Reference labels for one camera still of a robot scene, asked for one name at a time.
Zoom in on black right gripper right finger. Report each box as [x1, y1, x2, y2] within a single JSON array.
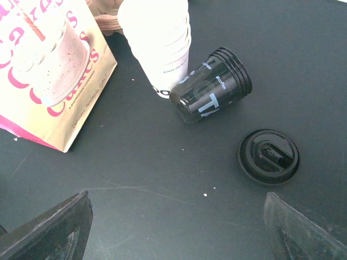
[[264, 192, 346, 259]]

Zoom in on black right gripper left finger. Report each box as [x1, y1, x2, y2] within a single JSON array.
[[1, 191, 93, 259]]

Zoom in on cream paper bag pink sides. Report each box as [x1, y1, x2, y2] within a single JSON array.
[[1, 1, 117, 152]]

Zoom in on black lid stack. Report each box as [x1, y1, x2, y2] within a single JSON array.
[[169, 47, 252, 124]]

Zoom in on black coffee cup lid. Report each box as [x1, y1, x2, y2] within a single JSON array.
[[237, 129, 300, 186]]

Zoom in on small stack paper cups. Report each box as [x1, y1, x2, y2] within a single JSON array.
[[118, 1, 191, 99]]

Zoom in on stacked pulp cup carriers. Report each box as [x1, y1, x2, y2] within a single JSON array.
[[85, 0, 124, 36]]

